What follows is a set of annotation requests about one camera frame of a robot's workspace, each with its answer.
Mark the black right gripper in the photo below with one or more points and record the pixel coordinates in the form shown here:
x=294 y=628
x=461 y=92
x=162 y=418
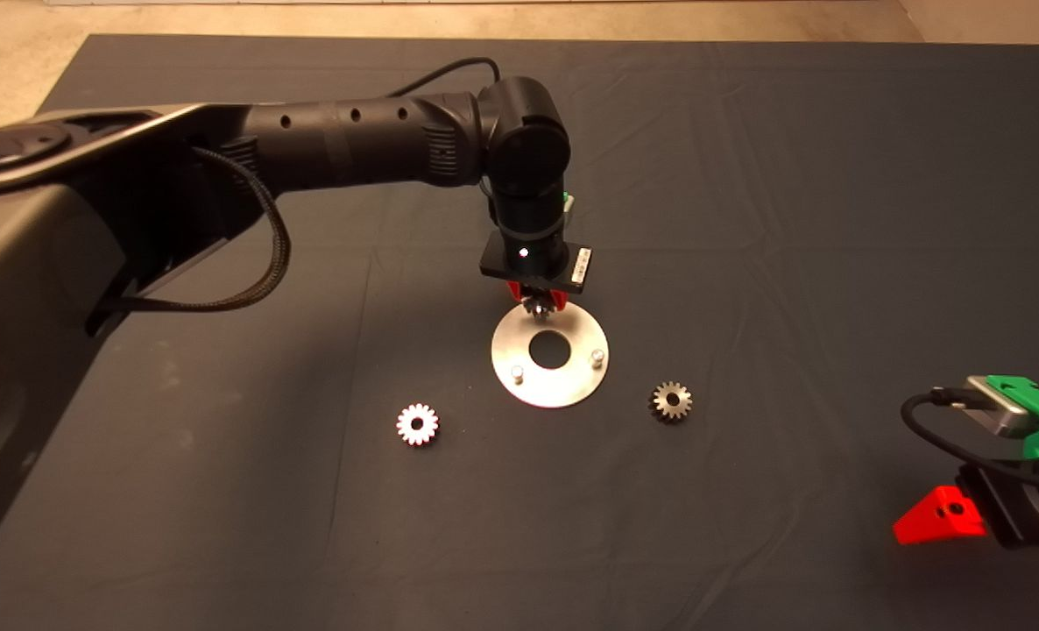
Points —
x=1028 y=517

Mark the dark grey table cloth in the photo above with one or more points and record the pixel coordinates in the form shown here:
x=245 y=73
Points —
x=747 y=219

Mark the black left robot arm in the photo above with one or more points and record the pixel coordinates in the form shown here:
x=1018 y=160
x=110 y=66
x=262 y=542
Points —
x=353 y=149

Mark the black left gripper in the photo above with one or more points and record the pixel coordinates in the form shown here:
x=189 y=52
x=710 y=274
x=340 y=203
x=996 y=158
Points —
x=533 y=261

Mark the small steel gear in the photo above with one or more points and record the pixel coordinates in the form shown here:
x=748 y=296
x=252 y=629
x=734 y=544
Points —
x=682 y=412
x=406 y=426
x=539 y=308

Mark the round metal carrier plate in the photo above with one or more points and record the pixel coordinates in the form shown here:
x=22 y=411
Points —
x=572 y=386

